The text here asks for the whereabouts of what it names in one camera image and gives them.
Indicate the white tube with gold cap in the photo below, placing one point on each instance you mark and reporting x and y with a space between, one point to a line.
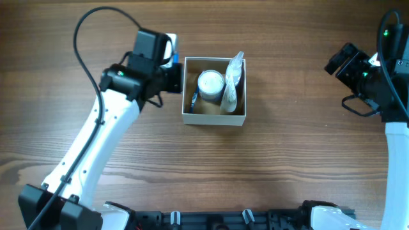
229 99

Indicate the white round jar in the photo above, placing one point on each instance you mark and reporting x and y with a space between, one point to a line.
210 84

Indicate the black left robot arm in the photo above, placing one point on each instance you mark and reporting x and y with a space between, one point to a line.
64 200

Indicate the white cardboard box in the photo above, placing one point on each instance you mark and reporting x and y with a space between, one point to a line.
209 113

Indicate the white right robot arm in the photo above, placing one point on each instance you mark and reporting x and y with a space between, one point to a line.
392 57

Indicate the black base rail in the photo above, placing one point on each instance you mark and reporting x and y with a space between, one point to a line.
247 219

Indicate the blue spray bottle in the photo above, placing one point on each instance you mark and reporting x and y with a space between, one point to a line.
234 68

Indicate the blue razor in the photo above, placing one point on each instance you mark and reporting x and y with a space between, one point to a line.
175 59

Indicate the blue toothbrush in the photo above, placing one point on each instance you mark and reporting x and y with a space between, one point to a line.
193 101

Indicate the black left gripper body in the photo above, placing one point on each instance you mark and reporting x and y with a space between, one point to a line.
169 78

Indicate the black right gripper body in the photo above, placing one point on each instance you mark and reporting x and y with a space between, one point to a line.
356 73

